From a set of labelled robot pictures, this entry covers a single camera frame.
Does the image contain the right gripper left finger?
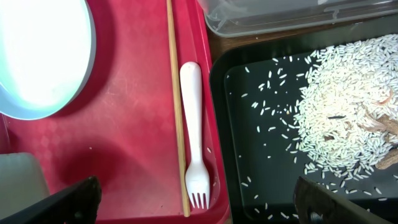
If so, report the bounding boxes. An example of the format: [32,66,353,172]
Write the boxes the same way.
[1,176,102,224]

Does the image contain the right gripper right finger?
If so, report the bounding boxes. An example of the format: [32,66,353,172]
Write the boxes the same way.
[293,177,388,224]

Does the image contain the green bowl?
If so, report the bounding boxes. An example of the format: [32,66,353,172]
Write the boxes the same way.
[0,152,50,218]

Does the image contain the white rice food waste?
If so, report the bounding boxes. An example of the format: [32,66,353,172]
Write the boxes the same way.
[239,33,398,220]

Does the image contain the black plastic tray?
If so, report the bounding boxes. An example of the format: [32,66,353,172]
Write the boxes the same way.
[209,14,398,224]

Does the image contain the large light blue plate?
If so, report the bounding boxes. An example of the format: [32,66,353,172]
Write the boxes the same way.
[1,0,96,120]

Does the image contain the clear plastic bin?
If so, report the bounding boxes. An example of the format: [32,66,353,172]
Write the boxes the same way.
[198,0,397,38]

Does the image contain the wooden chopstick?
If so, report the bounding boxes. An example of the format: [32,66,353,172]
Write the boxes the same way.
[166,0,190,217]

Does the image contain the white plastic fork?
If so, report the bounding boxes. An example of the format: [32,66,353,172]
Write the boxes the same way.
[180,62,210,209]

